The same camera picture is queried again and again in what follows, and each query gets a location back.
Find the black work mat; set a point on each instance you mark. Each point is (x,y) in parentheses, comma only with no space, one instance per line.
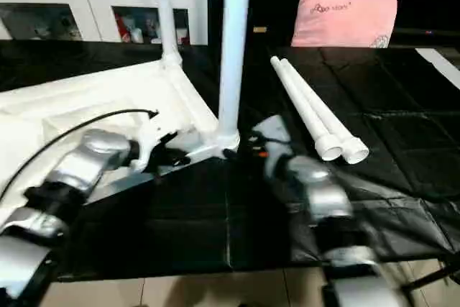
(388,127)

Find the pink pillow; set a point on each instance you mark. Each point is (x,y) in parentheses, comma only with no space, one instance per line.
(345,18)

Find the black metal stand leg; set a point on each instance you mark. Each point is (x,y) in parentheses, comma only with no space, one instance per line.
(431,277)

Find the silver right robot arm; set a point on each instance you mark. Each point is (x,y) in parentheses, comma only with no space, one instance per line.
(323,206)

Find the small yellow label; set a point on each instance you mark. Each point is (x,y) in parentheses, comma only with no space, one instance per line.
(260,30)

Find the white plastic table top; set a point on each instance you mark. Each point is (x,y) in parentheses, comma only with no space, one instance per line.
(86,106)

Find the white plastic table leg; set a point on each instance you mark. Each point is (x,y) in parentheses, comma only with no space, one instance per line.
(233,55)
(165,12)
(305,109)
(330,116)

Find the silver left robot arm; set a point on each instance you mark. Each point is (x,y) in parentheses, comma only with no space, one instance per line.
(65,192)

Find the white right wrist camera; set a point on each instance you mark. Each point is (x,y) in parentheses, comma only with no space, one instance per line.
(272,131)

